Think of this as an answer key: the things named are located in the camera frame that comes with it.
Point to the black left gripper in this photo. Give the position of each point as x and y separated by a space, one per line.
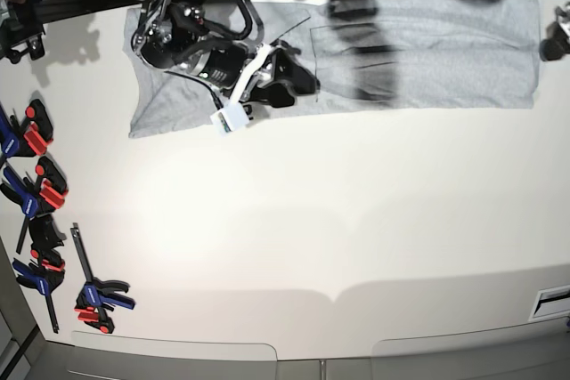
556 43

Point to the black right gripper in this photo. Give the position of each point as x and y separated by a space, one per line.
282 78

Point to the grey T-shirt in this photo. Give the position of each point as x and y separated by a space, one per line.
403 54

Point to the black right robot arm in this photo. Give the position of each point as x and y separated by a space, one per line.
175 37

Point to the white label plate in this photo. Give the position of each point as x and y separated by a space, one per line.
550 304

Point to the blue red bar clamp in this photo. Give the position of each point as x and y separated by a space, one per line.
97 297
46 270
35 199
30 137

